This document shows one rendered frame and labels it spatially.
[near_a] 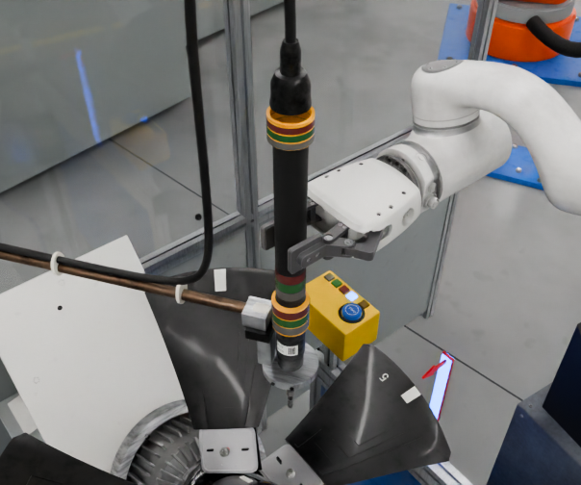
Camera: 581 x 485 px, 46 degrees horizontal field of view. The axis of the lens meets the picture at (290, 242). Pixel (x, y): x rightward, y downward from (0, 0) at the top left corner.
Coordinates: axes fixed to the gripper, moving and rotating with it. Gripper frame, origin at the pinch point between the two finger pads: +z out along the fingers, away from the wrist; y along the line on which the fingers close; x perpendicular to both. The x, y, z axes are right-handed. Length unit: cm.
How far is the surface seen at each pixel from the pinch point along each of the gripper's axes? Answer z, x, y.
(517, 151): -248, -162, 118
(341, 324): -32, -58, 24
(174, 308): 3.9, -26.8, 22.3
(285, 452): -1.5, -47.1, 3.3
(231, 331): -0.6, -27.9, 14.3
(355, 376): -18.5, -45.1, 6.0
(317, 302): -32, -58, 31
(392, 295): -104, -137, 70
